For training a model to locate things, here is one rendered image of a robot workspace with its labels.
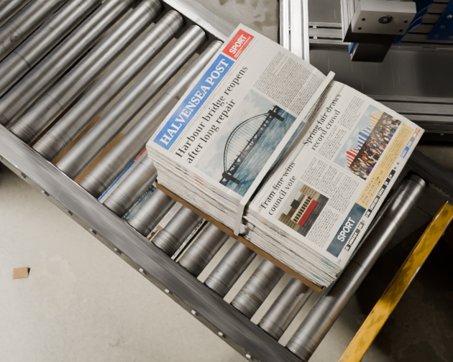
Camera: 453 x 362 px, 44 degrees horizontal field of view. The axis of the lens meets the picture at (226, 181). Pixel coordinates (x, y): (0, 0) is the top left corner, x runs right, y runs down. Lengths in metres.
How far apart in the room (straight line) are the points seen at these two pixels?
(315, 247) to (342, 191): 0.10
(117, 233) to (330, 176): 0.44
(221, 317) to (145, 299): 0.84
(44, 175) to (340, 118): 0.59
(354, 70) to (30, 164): 1.21
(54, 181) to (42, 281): 0.83
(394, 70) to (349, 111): 1.10
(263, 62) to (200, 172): 0.23
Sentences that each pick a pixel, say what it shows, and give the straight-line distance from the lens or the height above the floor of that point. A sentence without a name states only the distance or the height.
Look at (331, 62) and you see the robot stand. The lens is 2.02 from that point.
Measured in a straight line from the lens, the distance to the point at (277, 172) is 0.90.
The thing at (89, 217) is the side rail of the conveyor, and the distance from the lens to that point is 1.13.
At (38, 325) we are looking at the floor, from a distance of 1.95.
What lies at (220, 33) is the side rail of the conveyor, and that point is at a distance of 1.30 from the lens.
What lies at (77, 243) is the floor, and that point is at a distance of 1.97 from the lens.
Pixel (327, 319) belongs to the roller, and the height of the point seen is 0.80.
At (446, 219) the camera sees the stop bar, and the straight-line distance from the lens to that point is 1.19.
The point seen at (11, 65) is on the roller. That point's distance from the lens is 1.32.
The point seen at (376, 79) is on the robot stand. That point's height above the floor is 0.21.
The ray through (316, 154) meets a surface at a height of 1.03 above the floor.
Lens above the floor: 1.86
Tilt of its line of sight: 69 degrees down
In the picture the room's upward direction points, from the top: 7 degrees clockwise
